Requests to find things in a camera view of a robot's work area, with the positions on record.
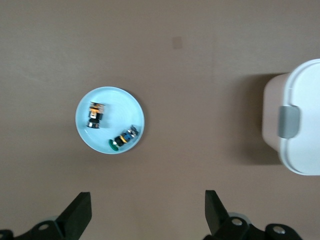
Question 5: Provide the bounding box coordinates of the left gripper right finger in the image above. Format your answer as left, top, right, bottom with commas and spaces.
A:
203, 189, 304, 240

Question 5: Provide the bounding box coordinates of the small black yellow object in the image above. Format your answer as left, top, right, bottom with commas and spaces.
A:
107, 125, 140, 153

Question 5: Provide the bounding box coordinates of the light blue round plate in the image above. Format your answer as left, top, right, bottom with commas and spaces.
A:
74, 86, 146, 155

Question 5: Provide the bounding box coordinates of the orange push-button switch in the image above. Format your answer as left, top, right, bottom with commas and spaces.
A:
86, 100, 109, 130

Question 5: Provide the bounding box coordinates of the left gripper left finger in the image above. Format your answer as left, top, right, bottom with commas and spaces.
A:
0, 191, 93, 240

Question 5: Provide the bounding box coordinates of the white lidded box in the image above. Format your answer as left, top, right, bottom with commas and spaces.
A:
261, 58, 320, 176

